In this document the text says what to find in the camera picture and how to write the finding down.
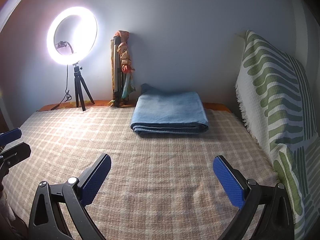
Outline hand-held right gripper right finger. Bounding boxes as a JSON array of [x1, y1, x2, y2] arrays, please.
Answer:
[[212, 155, 295, 240]]

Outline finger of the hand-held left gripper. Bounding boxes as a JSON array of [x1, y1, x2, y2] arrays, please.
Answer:
[[0, 142, 32, 180], [0, 127, 22, 145]]

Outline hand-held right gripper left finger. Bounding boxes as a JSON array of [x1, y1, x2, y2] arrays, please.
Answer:
[[28, 153, 112, 240]]

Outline blue denim pants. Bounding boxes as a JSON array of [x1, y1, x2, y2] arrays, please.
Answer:
[[130, 83, 209, 133]]

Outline beige plaid blanket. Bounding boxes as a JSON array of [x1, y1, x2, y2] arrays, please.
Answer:
[[0, 106, 279, 240]]

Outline black mini tripod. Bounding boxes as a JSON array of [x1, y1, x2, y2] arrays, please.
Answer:
[[72, 64, 95, 112]]

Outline green white striped pillow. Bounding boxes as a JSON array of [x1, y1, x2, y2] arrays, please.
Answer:
[[235, 29, 320, 240]]

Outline black gooseneck phone holder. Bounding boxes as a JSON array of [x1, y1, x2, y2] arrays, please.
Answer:
[[55, 41, 75, 55]]

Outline colourful patterned scarf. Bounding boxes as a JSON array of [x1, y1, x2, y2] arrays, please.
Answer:
[[115, 30, 137, 99]]

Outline black ring light cable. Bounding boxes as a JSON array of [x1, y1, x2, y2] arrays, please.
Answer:
[[50, 65, 73, 110]]

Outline white ring light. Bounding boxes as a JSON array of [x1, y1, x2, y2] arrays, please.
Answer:
[[46, 5, 98, 65]]

